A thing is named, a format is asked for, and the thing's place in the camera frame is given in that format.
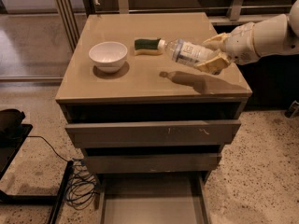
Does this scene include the grey top drawer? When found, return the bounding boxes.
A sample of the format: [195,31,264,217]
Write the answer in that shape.
[65,119,241,148]

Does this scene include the green yellow sponge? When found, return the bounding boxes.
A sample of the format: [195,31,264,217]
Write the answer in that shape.
[135,38,163,56]

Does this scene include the grey bottom drawer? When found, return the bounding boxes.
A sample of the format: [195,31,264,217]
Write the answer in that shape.
[98,173,212,224]

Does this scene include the clear plastic water bottle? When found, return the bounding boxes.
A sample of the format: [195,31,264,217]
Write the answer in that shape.
[158,39,216,67]

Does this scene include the grey drawer cabinet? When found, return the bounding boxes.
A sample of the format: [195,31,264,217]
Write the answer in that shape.
[54,12,253,224]

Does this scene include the small dark floor object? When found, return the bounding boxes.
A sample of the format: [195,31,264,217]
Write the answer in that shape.
[285,101,299,119]

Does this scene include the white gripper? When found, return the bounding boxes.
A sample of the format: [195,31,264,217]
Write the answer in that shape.
[194,22,259,75]

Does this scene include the grey middle drawer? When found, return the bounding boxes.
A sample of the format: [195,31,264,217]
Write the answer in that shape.
[84,153,221,174]

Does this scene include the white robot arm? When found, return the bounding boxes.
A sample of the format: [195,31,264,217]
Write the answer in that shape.
[195,0,299,75]

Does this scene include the grey drawer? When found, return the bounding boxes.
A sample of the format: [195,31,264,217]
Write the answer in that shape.
[84,153,221,174]
[65,119,241,148]
[98,173,212,224]

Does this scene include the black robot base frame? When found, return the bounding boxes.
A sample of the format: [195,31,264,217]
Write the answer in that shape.
[0,109,74,224]

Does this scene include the white ceramic bowl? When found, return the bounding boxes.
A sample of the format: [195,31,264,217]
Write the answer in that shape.
[89,41,128,73]

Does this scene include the metal railing shelf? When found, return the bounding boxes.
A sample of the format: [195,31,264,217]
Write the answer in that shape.
[84,0,296,24]

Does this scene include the black coiled cables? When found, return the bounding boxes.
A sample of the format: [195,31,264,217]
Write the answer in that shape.
[27,135,101,211]

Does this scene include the metal window frame posts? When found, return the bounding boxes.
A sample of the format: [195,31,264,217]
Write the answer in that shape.
[55,0,79,51]

